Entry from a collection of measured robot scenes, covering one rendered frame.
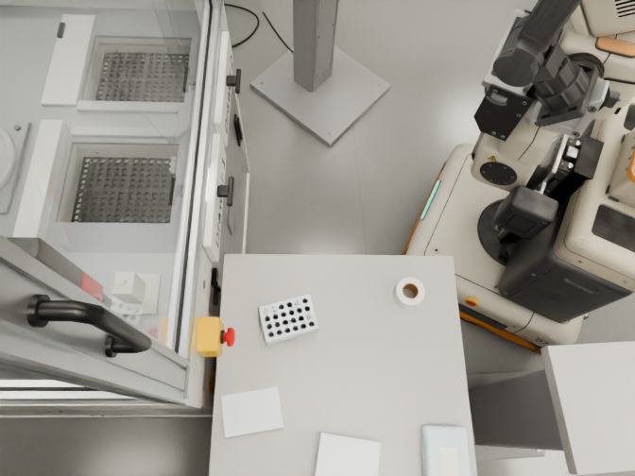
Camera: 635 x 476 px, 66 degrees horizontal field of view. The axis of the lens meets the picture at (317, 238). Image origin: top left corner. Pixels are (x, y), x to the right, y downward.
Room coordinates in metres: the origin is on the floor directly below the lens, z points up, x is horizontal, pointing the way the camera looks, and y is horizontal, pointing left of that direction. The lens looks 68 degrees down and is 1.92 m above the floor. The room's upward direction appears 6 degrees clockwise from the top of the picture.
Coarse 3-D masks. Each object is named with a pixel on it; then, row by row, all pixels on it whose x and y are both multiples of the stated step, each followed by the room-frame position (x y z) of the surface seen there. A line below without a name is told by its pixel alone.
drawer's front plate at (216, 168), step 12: (216, 144) 0.61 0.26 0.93; (216, 156) 0.58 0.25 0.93; (216, 168) 0.55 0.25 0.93; (216, 180) 0.52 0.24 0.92; (216, 192) 0.49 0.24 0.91; (216, 204) 0.47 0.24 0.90; (216, 216) 0.44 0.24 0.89; (204, 228) 0.40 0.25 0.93; (216, 228) 0.42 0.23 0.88; (204, 240) 0.37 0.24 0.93; (216, 240) 0.39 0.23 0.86; (216, 252) 0.37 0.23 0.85
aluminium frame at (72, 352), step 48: (192, 192) 0.45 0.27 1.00; (0, 240) 0.10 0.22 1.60; (192, 240) 0.34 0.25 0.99; (0, 288) 0.07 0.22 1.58; (48, 288) 0.09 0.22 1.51; (192, 288) 0.24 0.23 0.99; (0, 336) 0.04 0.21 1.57; (48, 336) 0.05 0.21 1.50; (96, 336) 0.07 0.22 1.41; (192, 336) 0.15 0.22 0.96; (96, 384) 0.03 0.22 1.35; (144, 384) 0.04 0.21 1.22
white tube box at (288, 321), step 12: (288, 300) 0.29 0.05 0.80; (300, 300) 0.29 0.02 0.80; (276, 312) 0.26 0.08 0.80; (288, 312) 0.26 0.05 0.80; (300, 312) 0.27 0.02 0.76; (312, 312) 0.27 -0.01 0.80; (264, 324) 0.23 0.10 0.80; (276, 324) 0.23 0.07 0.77; (288, 324) 0.23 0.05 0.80; (300, 324) 0.23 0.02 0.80; (312, 324) 0.24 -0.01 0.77; (276, 336) 0.20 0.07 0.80; (288, 336) 0.20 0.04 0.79
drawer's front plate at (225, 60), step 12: (228, 36) 0.94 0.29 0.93; (228, 48) 0.91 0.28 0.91; (228, 60) 0.88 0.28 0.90; (228, 72) 0.85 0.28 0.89; (216, 96) 0.74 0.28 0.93; (228, 96) 0.80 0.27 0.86; (216, 108) 0.71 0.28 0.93; (228, 108) 0.77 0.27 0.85; (216, 120) 0.68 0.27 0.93; (228, 120) 0.74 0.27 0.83; (216, 132) 0.67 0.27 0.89; (228, 132) 0.71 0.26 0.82
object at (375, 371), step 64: (256, 256) 0.40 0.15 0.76; (320, 256) 0.42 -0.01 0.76; (384, 256) 0.44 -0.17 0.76; (448, 256) 0.46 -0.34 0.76; (256, 320) 0.24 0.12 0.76; (320, 320) 0.26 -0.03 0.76; (384, 320) 0.27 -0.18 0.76; (448, 320) 0.29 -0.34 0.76; (256, 384) 0.09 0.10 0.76; (320, 384) 0.11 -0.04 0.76; (384, 384) 0.12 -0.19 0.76; (448, 384) 0.14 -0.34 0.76; (256, 448) -0.04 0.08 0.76; (384, 448) -0.01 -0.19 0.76
